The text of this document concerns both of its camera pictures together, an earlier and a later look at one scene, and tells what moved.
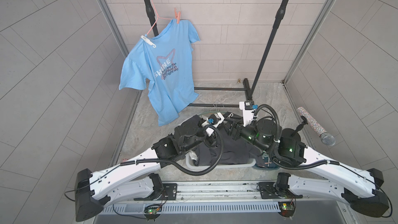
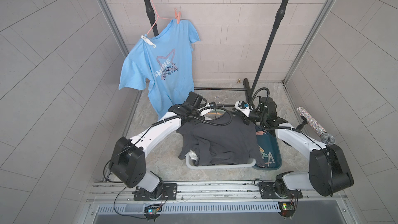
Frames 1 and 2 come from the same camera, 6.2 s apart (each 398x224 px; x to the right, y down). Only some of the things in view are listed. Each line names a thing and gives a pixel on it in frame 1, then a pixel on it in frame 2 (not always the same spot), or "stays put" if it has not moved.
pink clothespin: (177, 15) stays put
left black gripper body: (198, 136) → (194, 111)
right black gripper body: (250, 133) → (258, 116)
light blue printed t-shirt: (166, 70) stays put
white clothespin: (147, 40) stays put
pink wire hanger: (158, 17) stays put
